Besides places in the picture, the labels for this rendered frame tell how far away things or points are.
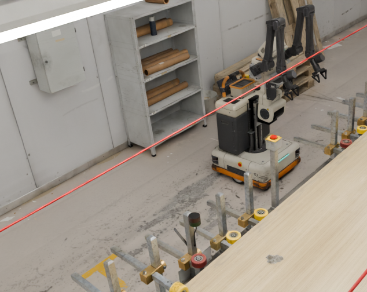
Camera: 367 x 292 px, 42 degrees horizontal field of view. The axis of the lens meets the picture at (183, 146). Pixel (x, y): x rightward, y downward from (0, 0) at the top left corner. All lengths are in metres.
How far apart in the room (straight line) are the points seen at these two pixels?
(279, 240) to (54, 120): 3.00
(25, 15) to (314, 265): 1.79
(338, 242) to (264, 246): 0.38
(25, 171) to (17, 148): 0.26
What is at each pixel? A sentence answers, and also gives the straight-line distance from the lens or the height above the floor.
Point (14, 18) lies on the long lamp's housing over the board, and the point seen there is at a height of 2.35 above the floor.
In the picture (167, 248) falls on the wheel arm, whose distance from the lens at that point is 2.65.
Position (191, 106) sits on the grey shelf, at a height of 0.21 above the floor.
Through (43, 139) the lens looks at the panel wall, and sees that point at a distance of 4.94.
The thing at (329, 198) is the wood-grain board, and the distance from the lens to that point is 2.90.
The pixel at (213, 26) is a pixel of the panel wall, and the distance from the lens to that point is 6.31.
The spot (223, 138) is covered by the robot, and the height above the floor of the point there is 0.44.
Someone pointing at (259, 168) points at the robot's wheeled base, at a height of 0.27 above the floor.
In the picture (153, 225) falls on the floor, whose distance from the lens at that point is 4.26.
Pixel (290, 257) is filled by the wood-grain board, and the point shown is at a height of 0.90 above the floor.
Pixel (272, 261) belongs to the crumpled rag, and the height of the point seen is 0.91.
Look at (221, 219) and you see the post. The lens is 2.66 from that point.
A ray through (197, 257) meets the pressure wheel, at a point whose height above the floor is 0.90.
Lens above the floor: 2.57
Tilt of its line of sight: 28 degrees down
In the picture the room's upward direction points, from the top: 7 degrees counter-clockwise
